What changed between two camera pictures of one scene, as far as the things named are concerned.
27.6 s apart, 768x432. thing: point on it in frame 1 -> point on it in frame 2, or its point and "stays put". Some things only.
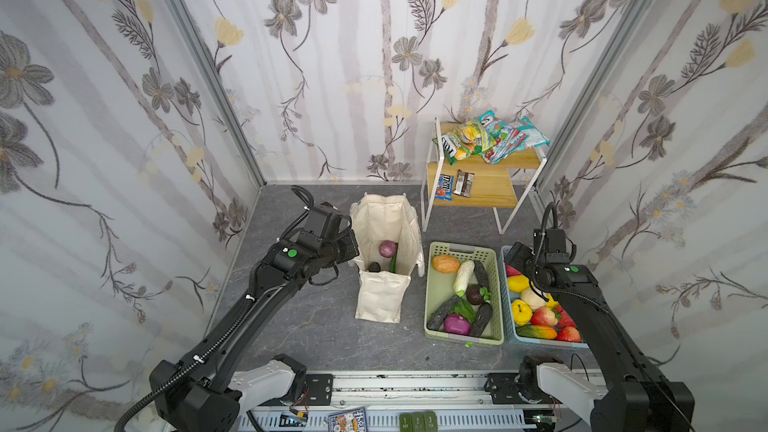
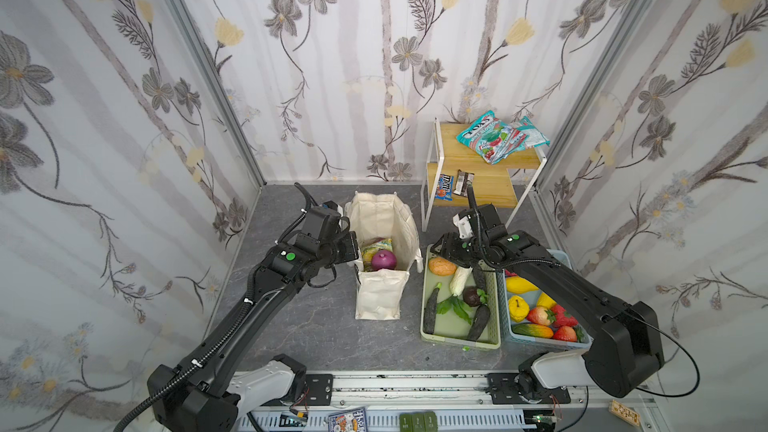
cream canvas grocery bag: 375,218 stays put
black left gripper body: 346,245 stays put
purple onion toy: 456,324 -> 384,259
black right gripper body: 520,255 -> 447,246
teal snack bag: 509,142 stays put
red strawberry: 569,334 -> 562,318
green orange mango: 537,332 stays put
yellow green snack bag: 464,141 -> 368,251
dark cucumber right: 482,319 stays put
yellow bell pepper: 522,312 stays put
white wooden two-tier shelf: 474,183 stays put
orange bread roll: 445,264 stays put
